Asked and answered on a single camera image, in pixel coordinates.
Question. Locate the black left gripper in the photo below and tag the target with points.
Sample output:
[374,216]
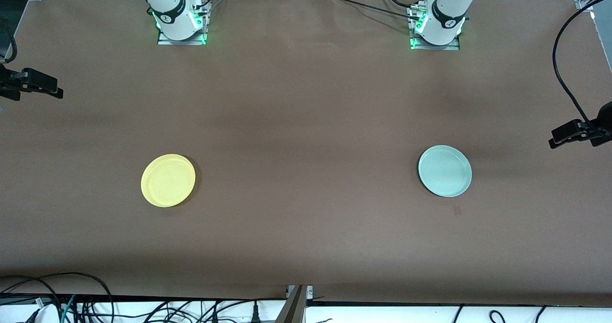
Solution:
[601,133]

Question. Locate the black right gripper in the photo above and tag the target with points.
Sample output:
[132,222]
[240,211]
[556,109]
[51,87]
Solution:
[6,84]

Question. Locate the pale green round plate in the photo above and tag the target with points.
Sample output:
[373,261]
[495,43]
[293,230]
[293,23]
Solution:
[444,171]

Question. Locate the yellow round plate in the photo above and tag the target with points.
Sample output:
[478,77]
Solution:
[168,180]

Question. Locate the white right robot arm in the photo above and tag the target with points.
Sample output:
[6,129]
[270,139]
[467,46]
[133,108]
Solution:
[167,3]

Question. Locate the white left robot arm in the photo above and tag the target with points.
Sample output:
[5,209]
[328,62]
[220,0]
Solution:
[449,7]

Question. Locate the brown table cover sheet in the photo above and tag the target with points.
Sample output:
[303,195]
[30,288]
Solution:
[306,98]

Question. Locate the white lower shelf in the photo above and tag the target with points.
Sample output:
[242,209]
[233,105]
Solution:
[382,316]

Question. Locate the black power plug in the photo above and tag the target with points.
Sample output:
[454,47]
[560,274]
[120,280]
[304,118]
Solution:
[256,316]

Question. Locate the aluminium profile bar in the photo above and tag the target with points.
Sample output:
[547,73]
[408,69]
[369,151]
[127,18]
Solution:
[294,308]

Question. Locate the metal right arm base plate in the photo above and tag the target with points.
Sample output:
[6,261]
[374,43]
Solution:
[181,42]

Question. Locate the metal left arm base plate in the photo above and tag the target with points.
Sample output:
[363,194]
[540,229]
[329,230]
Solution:
[435,47]

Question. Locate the silver corner bracket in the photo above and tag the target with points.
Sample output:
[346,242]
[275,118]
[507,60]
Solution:
[311,292]

